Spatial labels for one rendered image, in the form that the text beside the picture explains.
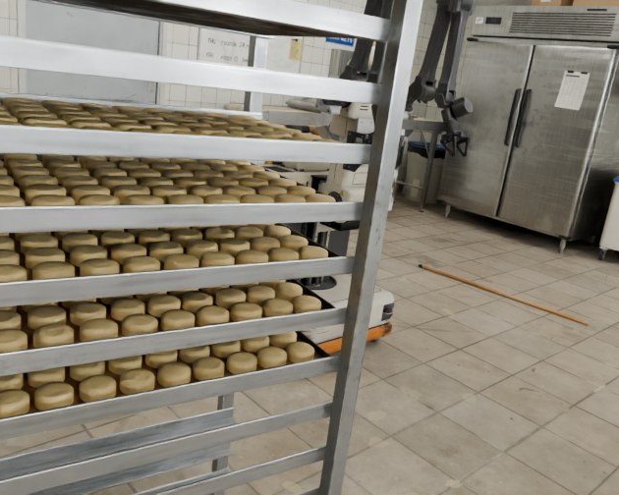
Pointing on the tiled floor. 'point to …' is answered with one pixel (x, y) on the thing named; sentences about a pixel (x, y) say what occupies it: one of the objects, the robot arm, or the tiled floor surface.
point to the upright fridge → (545, 117)
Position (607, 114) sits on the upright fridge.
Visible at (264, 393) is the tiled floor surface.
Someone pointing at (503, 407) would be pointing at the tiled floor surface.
